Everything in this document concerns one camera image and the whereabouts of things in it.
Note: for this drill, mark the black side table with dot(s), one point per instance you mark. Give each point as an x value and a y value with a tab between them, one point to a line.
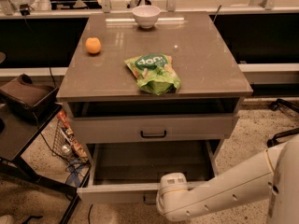
15	137

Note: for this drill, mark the grey drawer cabinet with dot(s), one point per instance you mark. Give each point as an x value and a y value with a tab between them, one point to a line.
200	57

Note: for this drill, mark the black office chair base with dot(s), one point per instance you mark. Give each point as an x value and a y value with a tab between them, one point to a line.
285	121

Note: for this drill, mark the grey drawer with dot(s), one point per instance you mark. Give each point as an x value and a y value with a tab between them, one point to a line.
151	121
131	172

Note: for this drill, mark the green snack bag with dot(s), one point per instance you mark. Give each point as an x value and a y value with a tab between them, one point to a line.
154	73

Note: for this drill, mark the wire basket with snacks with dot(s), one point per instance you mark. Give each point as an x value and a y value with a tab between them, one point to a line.
65	142

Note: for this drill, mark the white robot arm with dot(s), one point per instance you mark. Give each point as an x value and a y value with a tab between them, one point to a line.
272	174

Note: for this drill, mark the white ceramic bowl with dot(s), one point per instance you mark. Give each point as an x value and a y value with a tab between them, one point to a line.
146	16

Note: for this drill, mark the dark bin with brown cloth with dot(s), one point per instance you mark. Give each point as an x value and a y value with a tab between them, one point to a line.
26	99

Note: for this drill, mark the orange fruit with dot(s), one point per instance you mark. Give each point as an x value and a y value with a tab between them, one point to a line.
93	45

